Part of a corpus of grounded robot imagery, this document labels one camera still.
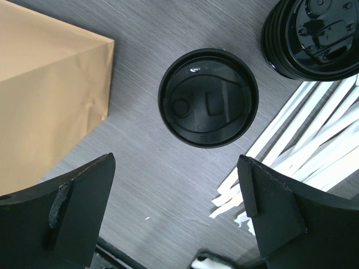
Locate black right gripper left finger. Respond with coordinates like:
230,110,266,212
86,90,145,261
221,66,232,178
1,153,116,268

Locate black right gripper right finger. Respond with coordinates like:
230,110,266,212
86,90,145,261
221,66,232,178
237,155,358,268

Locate brown paper bag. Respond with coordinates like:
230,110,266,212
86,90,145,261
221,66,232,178
1,1,115,194

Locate black plastic cup lid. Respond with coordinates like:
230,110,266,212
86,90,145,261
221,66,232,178
158,48,259,149

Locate white wrapped straws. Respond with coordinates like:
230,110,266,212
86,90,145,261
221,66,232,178
209,74,359,236

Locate stack of black lids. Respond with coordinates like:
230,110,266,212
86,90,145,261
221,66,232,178
261,1,358,82

